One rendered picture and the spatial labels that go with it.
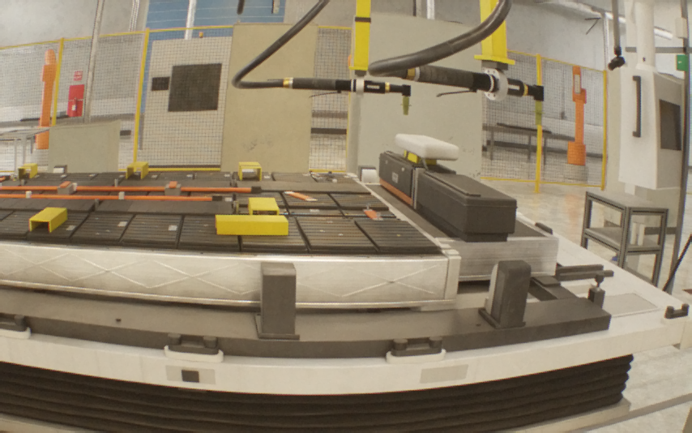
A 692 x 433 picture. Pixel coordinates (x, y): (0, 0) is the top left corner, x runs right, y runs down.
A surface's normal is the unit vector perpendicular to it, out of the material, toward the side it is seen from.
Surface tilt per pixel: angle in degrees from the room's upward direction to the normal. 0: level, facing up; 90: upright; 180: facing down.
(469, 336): 90
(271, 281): 90
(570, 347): 90
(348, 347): 90
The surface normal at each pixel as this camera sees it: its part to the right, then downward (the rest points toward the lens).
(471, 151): 0.16, 0.18
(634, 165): -0.83, 0.06
